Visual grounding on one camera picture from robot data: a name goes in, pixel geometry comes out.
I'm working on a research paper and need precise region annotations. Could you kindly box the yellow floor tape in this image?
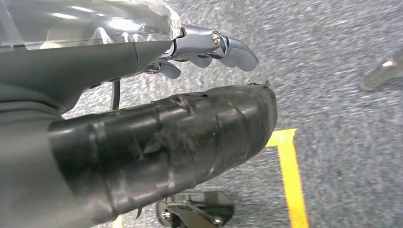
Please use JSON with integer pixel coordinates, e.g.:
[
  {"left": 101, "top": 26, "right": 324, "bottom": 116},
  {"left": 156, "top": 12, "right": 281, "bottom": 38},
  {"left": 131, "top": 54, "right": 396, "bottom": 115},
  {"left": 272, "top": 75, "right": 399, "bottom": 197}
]
[{"left": 112, "top": 128, "right": 310, "bottom": 228}]

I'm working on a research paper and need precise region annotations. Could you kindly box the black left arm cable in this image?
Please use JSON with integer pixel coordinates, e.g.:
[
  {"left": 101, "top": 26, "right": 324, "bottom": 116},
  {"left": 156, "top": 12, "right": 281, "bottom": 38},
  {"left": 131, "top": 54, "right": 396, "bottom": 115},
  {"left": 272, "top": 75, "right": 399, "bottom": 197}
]
[{"left": 110, "top": 80, "right": 122, "bottom": 111}]

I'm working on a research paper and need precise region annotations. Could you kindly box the black robot foot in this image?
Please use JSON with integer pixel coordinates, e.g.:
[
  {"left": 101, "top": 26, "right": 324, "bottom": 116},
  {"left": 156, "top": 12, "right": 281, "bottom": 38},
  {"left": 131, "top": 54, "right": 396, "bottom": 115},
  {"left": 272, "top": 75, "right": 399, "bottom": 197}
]
[{"left": 155, "top": 191, "right": 235, "bottom": 228}]

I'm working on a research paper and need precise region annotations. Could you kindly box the steel workbench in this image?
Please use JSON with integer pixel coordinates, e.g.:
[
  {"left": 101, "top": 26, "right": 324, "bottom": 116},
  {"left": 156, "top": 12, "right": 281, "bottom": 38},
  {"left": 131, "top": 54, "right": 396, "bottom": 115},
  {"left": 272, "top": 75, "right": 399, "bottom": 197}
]
[{"left": 359, "top": 47, "right": 403, "bottom": 92}]

